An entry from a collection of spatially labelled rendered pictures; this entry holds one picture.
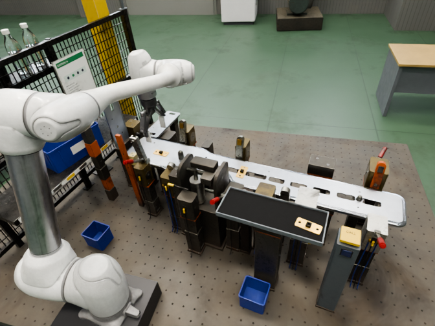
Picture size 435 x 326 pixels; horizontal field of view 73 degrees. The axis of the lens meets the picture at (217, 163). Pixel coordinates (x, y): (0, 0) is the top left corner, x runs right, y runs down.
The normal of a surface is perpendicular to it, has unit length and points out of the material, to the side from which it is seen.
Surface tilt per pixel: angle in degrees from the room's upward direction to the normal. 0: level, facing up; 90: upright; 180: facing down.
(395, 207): 0
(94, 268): 10
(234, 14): 90
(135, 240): 0
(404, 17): 90
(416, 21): 90
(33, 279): 70
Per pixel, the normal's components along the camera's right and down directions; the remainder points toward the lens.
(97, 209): -0.07, -0.77
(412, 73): -0.25, 0.63
